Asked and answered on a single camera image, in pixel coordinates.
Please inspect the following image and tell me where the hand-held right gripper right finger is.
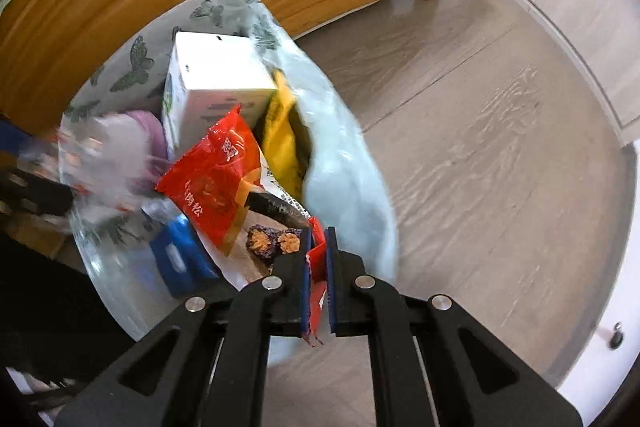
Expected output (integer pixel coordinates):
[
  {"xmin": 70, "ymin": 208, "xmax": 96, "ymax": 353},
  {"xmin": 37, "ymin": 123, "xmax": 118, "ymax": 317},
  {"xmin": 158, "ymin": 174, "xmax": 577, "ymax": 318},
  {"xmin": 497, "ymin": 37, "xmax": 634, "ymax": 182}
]
[{"xmin": 324, "ymin": 227, "xmax": 583, "ymax": 427}]

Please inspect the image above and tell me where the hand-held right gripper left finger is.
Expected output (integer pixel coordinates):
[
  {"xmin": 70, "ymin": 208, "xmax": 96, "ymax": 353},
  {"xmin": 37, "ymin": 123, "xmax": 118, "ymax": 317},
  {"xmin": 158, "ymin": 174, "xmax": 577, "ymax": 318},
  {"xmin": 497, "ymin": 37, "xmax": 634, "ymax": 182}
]
[{"xmin": 55, "ymin": 229, "xmax": 313, "ymax": 427}]

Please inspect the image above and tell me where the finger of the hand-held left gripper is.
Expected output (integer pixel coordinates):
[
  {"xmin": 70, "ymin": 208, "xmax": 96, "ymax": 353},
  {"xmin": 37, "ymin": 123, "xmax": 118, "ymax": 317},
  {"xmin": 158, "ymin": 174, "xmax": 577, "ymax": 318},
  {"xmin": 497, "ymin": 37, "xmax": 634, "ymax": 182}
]
[{"xmin": 0, "ymin": 122, "xmax": 73, "ymax": 218}]

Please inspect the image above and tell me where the clear plastic bottle red label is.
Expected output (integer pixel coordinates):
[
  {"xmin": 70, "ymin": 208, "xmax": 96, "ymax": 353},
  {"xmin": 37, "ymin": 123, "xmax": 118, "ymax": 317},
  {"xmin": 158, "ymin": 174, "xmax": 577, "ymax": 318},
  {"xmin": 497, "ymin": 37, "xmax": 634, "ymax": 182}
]
[{"xmin": 55, "ymin": 114, "xmax": 156, "ymax": 212}]

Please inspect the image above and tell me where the butterfly print plastic bag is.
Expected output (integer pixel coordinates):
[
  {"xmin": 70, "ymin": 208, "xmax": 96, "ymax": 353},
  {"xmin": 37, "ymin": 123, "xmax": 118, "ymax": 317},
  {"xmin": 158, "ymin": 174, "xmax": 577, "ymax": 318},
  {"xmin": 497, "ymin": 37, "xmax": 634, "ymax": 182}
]
[{"xmin": 57, "ymin": 0, "xmax": 401, "ymax": 368}]

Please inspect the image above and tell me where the blue carton box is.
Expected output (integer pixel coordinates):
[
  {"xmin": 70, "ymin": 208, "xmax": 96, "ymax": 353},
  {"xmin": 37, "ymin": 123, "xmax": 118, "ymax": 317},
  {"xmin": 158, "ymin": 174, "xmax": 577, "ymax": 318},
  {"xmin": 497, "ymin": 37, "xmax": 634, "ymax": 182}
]
[{"xmin": 150, "ymin": 216, "xmax": 223, "ymax": 299}]

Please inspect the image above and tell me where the red snack packet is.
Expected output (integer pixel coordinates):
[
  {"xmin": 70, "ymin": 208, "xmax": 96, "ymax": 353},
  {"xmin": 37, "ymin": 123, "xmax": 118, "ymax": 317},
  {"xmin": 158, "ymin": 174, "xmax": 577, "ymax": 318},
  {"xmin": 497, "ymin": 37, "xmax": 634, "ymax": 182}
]
[{"xmin": 155, "ymin": 104, "xmax": 328, "ymax": 348}]

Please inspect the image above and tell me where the yellow snack packet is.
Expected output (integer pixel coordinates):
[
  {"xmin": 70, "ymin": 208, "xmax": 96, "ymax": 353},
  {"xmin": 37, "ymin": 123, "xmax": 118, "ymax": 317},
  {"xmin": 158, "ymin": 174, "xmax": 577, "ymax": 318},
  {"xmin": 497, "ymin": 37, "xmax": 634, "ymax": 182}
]
[{"xmin": 261, "ymin": 72, "xmax": 313, "ymax": 202}]

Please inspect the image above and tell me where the purple plastic wrapper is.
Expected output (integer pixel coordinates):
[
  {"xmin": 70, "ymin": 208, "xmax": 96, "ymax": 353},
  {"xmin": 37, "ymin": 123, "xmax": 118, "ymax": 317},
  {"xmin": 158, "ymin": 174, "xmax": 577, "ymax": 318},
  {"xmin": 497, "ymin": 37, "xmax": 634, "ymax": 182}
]
[{"xmin": 124, "ymin": 109, "xmax": 168, "ymax": 175}]

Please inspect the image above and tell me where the white carton box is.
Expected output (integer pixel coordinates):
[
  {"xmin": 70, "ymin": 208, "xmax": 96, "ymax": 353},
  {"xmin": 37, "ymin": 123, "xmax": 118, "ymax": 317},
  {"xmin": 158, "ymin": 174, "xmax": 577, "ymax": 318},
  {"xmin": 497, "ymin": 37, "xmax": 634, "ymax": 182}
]
[{"xmin": 161, "ymin": 31, "xmax": 280, "ymax": 158}]

